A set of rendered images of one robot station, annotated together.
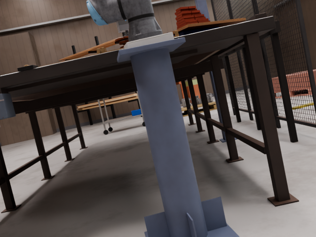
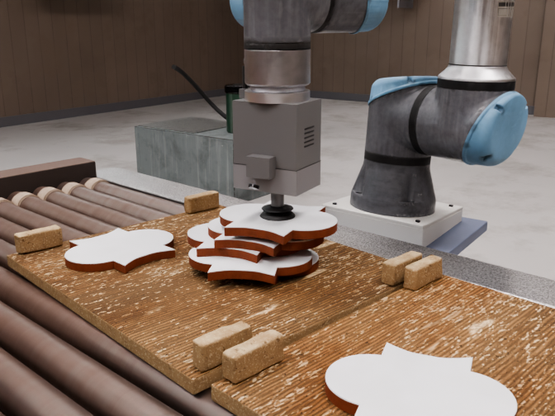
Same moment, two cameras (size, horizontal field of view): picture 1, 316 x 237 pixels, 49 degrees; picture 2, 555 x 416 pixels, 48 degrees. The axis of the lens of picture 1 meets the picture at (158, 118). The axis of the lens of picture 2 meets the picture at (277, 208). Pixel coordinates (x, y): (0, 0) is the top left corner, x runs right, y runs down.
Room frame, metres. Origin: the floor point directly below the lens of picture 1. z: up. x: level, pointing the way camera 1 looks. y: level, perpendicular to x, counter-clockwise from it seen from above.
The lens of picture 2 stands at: (2.47, 0.55, 1.23)
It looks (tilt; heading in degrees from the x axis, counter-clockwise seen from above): 16 degrees down; 222
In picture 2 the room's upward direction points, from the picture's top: straight up
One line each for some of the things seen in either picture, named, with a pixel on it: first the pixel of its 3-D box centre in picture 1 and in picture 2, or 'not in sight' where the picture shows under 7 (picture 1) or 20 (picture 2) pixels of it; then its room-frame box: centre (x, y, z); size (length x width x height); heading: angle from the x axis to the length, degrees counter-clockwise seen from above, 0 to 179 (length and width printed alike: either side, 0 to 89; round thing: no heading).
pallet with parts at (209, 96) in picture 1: (188, 106); not in sight; (7.89, -0.74, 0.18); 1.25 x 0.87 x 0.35; 98
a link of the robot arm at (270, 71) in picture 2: not in sight; (275, 69); (1.93, 0.06, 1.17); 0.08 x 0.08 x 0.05
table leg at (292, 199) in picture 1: (266, 119); not in sight; (1.73, -0.53, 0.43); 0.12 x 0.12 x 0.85; 0
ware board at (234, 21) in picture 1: (195, 31); not in sight; (2.51, -0.39, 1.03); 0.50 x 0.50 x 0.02; 30
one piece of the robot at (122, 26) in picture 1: (124, 20); (270, 139); (1.94, 0.06, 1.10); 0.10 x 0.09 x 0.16; 13
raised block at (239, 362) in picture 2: not in sight; (253, 356); (2.12, 0.21, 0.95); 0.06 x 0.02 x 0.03; 177
